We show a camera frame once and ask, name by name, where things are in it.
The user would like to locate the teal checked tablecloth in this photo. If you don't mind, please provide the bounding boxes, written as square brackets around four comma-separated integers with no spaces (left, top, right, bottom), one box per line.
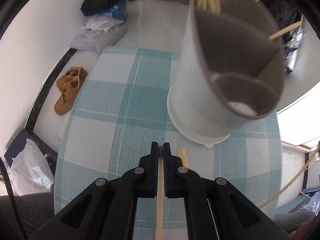
[54,47,281,212]

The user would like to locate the wooden chopstick on table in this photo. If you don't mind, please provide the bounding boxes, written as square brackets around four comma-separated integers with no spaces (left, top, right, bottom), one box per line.
[176,147,189,168]

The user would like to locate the white plastic bag near box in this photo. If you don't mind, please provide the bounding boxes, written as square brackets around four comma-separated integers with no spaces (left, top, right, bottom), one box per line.
[11,139,54,196]

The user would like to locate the grey utensil holder cup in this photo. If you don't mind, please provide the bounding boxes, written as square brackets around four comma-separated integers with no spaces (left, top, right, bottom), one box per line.
[167,0,284,147]

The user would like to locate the brown suede boots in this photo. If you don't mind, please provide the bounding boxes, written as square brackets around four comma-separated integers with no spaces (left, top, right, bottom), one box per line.
[54,66,88,115]

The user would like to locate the dark blue flat box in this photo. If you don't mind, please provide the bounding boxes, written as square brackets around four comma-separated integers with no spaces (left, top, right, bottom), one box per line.
[4,129,58,175]

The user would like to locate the black coat hanging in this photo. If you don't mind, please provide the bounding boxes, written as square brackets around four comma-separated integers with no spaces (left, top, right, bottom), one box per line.
[259,0,302,45]

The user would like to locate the silver folded umbrella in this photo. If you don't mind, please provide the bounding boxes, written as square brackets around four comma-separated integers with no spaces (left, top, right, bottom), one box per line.
[283,16,304,75]

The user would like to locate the white plastic bags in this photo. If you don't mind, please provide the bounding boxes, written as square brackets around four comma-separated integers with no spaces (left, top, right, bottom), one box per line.
[70,14,126,54]

